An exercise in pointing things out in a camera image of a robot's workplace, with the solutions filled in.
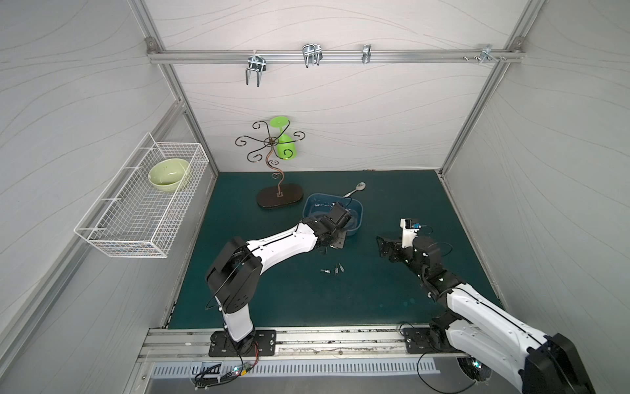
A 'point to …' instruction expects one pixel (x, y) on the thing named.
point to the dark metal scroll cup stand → (285, 195)
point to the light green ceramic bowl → (166, 175)
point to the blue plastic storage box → (315, 204)
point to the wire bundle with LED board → (242, 369)
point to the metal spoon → (359, 186)
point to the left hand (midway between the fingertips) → (338, 235)
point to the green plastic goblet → (286, 148)
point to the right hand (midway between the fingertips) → (391, 235)
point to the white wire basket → (129, 213)
